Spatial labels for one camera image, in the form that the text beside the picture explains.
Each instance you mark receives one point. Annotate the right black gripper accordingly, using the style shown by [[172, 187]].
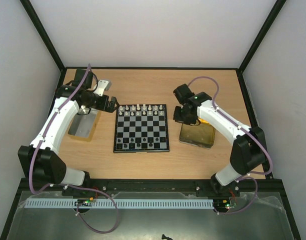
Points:
[[179, 116]]

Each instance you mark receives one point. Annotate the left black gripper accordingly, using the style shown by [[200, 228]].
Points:
[[110, 109]]

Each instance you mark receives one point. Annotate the gold tin with black pieces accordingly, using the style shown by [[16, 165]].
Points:
[[200, 135]]

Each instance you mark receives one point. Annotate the silver gold tin lid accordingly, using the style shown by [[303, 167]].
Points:
[[84, 123]]

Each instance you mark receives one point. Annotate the black silver chess board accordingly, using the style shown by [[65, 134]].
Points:
[[148, 121]]

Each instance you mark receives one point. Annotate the black rook piece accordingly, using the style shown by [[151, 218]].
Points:
[[119, 146]]

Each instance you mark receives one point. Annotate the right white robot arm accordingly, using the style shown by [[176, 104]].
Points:
[[248, 144]]

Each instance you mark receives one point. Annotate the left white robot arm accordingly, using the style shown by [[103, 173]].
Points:
[[40, 160]]

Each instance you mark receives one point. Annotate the fallen black chess piece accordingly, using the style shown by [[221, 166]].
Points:
[[164, 237]]

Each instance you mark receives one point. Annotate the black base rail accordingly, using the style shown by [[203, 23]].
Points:
[[201, 188]]

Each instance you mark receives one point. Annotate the white slotted cable duct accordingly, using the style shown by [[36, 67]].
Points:
[[66, 203]]

